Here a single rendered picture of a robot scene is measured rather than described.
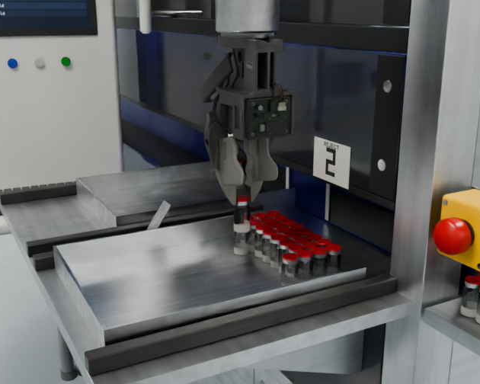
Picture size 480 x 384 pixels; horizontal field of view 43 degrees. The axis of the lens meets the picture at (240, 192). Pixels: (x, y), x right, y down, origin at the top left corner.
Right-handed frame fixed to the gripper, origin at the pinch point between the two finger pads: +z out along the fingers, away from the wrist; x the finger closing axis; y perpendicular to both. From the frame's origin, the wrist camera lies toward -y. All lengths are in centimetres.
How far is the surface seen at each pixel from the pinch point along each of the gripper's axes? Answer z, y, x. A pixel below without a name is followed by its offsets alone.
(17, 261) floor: 100, -236, -3
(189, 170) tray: 10, -48, 13
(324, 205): 9.4, -13.5, 23.6
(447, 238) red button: 0.5, 24.2, 12.2
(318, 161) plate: -1.2, -4.5, 15.4
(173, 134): 9, -82, 23
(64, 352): 72, -93, -9
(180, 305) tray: 11.9, 4.6, -10.6
